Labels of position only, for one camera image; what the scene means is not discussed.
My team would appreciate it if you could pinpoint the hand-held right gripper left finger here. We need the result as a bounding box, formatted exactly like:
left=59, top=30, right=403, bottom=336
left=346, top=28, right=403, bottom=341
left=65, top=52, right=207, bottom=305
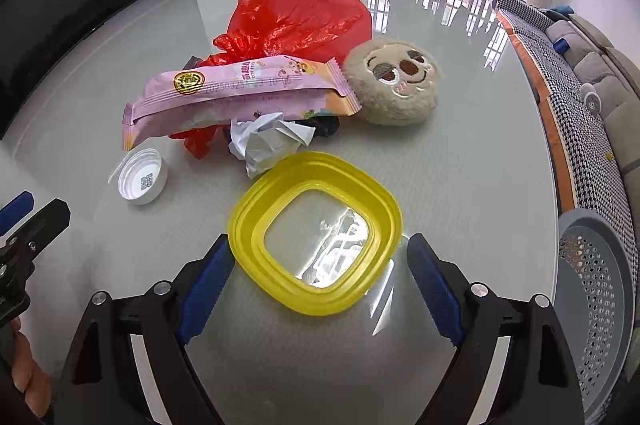
left=52, top=232, right=236, bottom=425

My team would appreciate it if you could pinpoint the pink snack packet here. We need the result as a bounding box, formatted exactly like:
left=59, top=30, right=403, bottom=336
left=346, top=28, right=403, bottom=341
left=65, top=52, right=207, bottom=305
left=121, top=56, right=362, bottom=151

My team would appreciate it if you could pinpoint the crumpled white paper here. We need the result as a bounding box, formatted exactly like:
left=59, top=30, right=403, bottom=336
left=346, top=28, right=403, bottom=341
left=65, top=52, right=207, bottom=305
left=229, top=112, right=317, bottom=179

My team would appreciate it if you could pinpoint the white bottle cap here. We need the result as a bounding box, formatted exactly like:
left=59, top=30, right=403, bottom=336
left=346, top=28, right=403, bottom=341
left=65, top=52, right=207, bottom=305
left=108, top=148, right=169, bottom=206

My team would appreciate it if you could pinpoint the person's left hand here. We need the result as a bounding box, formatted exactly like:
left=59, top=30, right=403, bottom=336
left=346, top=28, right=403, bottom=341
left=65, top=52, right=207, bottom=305
left=0, top=315, right=54, bottom=418

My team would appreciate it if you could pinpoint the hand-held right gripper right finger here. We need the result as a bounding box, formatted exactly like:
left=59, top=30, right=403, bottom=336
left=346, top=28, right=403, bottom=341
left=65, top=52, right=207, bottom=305
left=406, top=232, right=586, bottom=425

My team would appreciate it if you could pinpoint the grey perforated basket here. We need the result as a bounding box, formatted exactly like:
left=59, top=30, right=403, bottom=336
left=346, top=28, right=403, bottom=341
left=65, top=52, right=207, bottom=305
left=552, top=208, right=640, bottom=425

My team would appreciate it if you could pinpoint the yellow plastic container lid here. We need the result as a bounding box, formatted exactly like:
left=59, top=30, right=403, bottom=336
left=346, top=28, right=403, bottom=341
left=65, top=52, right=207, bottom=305
left=227, top=151, right=404, bottom=317

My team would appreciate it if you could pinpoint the white round gadget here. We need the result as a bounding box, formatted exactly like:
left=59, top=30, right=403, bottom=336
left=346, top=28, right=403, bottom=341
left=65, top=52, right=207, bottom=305
left=579, top=82, right=601, bottom=114

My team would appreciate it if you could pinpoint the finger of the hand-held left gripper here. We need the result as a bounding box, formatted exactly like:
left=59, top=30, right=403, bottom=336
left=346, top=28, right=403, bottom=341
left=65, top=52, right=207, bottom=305
left=0, top=198, right=71, bottom=271
left=0, top=192, right=35, bottom=237

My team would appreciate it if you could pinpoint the beige plush animal head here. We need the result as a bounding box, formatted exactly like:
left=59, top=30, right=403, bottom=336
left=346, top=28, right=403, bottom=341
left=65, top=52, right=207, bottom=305
left=341, top=36, right=446, bottom=127

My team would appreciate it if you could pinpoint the red plastic bag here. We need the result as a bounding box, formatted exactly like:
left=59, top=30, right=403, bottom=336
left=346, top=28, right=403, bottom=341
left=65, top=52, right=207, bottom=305
left=170, top=0, right=373, bottom=159

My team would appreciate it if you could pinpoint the grey sofa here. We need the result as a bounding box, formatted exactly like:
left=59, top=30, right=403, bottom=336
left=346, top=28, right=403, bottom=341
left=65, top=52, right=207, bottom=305
left=545, top=8, right=640, bottom=188

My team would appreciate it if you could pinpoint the houndstooth covered sofa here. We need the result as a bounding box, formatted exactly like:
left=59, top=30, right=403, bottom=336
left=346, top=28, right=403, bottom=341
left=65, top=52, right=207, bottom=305
left=492, top=0, right=640, bottom=258

